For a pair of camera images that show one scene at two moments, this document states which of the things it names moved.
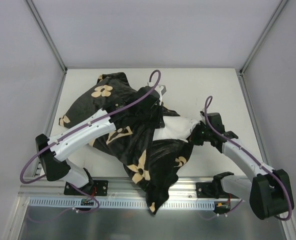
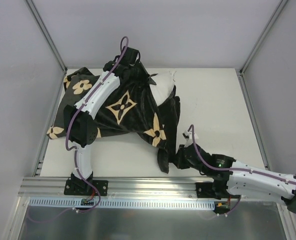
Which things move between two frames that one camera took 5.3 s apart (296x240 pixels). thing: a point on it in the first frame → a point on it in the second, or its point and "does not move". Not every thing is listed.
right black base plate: x=208 y=190 does not move
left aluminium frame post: x=47 y=35 does not move
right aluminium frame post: x=263 y=36 does not move
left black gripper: x=157 y=110 → x=140 y=74
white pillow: x=175 y=127 → x=165 y=83
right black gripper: x=196 y=135 → x=181 y=158
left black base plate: x=94 y=188 does not move
